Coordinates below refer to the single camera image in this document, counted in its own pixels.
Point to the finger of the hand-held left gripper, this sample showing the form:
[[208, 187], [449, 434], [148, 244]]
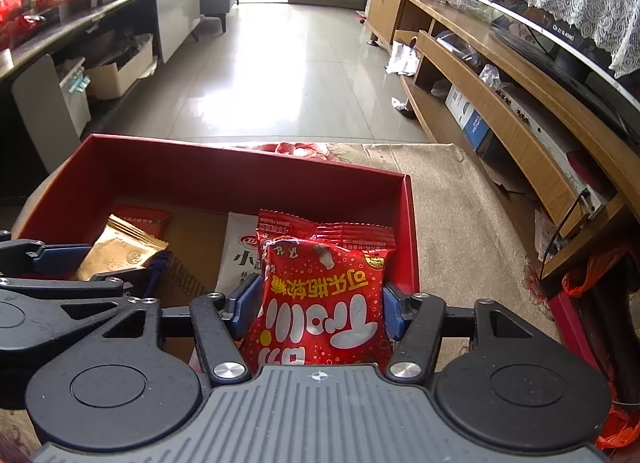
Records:
[[60, 255], [157, 273]]

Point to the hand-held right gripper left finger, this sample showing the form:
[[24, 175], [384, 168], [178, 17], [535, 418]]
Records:
[[245, 303]]

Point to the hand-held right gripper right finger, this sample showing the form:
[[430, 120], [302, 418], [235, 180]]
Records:
[[392, 308]]

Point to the gold snack packet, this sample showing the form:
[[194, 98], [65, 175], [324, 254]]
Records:
[[117, 253]]

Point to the red snack packet white print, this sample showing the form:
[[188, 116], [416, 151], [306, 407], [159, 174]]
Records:
[[320, 303]]

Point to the red cardboard box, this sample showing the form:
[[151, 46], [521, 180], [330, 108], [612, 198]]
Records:
[[225, 178]]

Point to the orange-red snack packet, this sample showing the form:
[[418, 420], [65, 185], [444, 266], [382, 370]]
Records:
[[150, 220]]

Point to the beige floral tablecloth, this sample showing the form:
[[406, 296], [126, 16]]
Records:
[[460, 223]]

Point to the white cardboard box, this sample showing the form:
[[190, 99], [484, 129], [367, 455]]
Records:
[[120, 73]]

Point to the orange plastic bag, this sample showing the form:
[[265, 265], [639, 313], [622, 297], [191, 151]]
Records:
[[590, 275]]

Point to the blue and white box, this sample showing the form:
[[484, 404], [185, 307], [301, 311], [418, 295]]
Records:
[[470, 118]]

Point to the dark side table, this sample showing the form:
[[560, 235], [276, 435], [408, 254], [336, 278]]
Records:
[[50, 43]]

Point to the white electronic device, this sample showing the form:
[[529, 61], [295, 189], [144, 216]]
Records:
[[545, 143]]

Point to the wooden TV stand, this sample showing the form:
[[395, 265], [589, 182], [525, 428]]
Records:
[[500, 108]]

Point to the red plastic bags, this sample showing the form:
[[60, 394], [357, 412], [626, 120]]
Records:
[[20, 13]]

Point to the white paper bag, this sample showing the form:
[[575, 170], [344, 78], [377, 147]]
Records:
[[402, 58]]

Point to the white cabinet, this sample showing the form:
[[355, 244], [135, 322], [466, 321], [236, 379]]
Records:
[[177, 13]]

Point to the black television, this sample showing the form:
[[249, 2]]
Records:
[[575, 63]]

